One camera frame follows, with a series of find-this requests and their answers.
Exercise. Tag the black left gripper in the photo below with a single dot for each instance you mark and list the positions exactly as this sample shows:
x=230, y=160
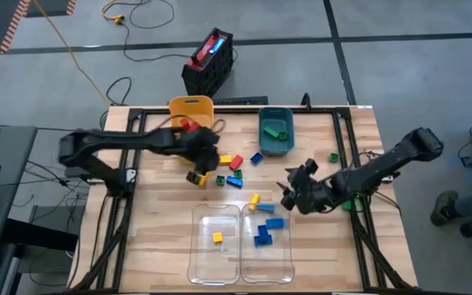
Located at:
x=208, y=151

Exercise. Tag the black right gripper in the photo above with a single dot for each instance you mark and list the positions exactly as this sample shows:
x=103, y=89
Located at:
x=305, y=192

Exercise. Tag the yellow brick block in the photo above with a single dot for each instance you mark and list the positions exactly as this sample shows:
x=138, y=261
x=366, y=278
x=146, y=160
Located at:
x=225, y=160

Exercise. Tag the red brick block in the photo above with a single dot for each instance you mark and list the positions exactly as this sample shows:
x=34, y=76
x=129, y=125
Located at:
x=236, y=162
x=193, y=126

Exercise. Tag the yellow cylinder block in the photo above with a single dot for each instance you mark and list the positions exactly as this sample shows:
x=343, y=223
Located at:
x=205, y=181
x=254, y=201

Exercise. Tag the red arch block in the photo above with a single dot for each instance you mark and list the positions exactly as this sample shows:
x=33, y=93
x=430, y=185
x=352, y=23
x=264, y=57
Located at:
x=184, y=123

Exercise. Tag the small green square block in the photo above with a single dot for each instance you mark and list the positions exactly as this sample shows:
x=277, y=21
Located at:
x=333, y=157
x=238, y=173
x=283, y=136
x=220, y=180

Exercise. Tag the blue brick block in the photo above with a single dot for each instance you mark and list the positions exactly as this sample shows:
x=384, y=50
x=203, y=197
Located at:
x=263, y=241
x=262, y=230
x=265, y=208
x=234, y=181

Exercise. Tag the small blue square block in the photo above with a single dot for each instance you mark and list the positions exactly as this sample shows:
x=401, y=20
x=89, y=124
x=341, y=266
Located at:
x=256, y=158

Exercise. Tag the blue cylinder block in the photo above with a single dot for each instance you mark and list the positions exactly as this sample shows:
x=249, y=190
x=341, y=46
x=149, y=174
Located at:
x=275, y=223

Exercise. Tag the green brick block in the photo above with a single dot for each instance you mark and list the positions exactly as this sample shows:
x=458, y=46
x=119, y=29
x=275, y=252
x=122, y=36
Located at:
x=351, y=204
x=271, y=132

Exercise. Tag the small yellow cube block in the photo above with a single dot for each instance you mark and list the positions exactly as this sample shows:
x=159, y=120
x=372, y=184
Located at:
x=217, y=237

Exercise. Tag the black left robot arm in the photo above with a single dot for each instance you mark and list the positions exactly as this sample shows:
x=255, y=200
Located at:
x=117, y=139

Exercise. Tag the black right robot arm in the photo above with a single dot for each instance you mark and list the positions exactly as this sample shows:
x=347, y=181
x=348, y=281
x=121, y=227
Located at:
x=383, y=166

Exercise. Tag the teal plastic bin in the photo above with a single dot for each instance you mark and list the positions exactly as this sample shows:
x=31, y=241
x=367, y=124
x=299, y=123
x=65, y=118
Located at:
x=275, y=147

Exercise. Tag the yellow plastic bin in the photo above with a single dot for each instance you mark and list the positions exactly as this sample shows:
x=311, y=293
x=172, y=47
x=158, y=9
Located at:
x=191, y=108

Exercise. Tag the black power strip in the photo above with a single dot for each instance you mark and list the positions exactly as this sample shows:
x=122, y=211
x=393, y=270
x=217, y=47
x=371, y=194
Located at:
x=240, y=101

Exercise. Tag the black plastic crate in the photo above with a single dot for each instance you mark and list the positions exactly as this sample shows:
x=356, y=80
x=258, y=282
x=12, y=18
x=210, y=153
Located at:
x=207, y=78

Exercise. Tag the clear plastic bin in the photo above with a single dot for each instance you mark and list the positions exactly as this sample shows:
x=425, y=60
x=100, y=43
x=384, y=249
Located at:
x=215, y=266
x=266, y=266

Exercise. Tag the red power unit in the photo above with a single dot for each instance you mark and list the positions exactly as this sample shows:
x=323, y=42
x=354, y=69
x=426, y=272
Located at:
x=204, y=53

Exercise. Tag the person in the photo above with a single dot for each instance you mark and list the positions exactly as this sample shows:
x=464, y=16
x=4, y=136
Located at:
x=465, y=205

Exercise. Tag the black floor box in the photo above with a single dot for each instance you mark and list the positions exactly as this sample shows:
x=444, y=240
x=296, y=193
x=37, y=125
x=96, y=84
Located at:
x=43, y=235

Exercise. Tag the grey desk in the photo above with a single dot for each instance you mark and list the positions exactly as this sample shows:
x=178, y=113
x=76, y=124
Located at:
x=10, y=184

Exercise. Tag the white arm base bracket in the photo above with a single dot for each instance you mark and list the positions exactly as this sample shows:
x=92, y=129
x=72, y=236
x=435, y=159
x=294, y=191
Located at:
x=387, y=178

